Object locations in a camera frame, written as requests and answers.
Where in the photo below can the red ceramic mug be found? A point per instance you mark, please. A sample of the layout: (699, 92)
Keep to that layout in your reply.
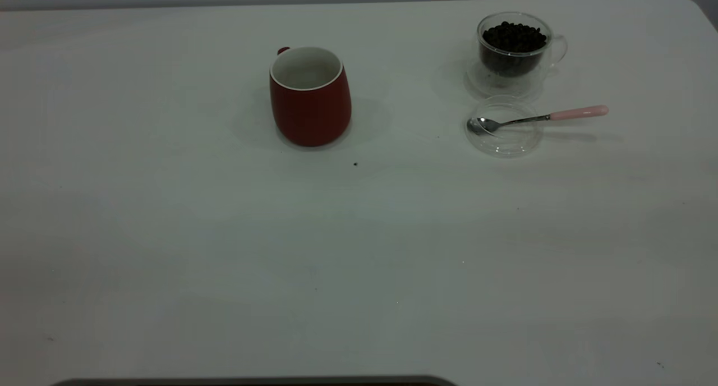
(311, 114)

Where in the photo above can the clear round glass lid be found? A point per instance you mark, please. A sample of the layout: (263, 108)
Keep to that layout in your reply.
(505, 142)

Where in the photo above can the dark coffee beans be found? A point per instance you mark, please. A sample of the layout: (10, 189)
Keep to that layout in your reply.
(513, 44)

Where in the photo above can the clear glass saucer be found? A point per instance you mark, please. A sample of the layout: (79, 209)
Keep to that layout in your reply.
(477, 86)

